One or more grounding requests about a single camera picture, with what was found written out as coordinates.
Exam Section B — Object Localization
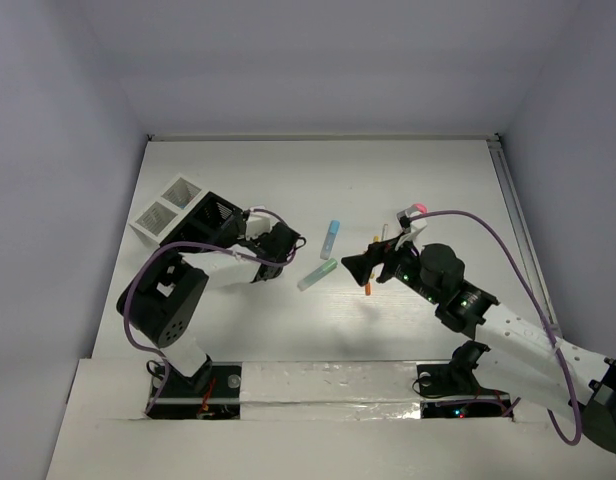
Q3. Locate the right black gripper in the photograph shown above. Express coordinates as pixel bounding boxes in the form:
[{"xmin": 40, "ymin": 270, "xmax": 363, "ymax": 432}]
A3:
[{"xmin": 341, "ymin": 230, "xmax": 441, "ymax": 305}]

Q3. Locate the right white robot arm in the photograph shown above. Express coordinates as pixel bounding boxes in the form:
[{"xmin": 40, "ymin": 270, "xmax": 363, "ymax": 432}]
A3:
[{"xmin": 342, "ymin": 240, "xmax": 616, "ymax": 454}]

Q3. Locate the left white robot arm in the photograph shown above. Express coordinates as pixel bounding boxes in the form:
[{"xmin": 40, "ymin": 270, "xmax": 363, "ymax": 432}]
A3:
[{"xmin": 116, "ymin": 206, "xmax": 306, "ymax": 395}]

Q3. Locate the yellow tipped white marker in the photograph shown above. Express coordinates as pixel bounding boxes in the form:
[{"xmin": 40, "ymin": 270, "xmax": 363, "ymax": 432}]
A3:
[{"xmin": 370, "ymin": 235, "xmax": 380, "ymax": 279}]

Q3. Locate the black slotted organizer box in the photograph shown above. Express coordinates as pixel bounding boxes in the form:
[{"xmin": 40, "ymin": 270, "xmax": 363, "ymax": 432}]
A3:
[{"xmin": 159, "ymin": 192, "xmax": 240, "ymax": 246}]

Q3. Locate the green highlighter centre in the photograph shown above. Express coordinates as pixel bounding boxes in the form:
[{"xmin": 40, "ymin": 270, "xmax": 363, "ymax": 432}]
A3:
[{"xmin": 297, "ymin": 258, "xmax": 338, "ymax": 291}]

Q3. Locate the white slotted organizer box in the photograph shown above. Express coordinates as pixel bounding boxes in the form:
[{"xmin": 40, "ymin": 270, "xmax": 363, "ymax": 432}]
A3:
[{"xmin": 128, "ymin": 174, "xmax": 209, "ymax": 246}]

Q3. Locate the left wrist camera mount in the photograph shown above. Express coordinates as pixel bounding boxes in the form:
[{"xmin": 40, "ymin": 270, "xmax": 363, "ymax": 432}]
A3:
[{"xmin": 244, "ymin": 205, "xmax": 272, "ymax": 240}]

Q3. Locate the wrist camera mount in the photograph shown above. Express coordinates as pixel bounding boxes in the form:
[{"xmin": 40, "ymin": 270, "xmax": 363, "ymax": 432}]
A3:
[
  {"xmin": 244, "ymin": 205, "xmax": 272, "ymax": 240},
  {"xmin": 395, "ymin": 206, "xmax": 427, "ymax": 250}
]

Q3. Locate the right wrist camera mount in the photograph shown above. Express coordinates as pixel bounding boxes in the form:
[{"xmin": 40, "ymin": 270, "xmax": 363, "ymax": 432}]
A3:
[{"xmin": 395, "ymin": 206, "xmax": 427, "ymax": 250}]

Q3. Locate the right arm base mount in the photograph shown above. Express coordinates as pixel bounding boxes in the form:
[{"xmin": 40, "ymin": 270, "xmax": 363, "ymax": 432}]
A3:
[{"xmin": 411, "ymin": 363, "xmax": 516, "ymax": 420}]

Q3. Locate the aluminium side rail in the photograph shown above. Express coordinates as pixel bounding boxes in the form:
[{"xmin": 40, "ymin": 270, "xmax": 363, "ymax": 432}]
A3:
[{"xmin": 486, "ymin": 134, "xmax": 563, "ymax": 339}]

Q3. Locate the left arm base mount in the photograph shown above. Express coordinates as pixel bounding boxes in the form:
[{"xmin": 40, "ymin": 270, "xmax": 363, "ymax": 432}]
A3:
[{"xmin": 147, "ymin": 363, "xmax": 242, "ymax": 420}]

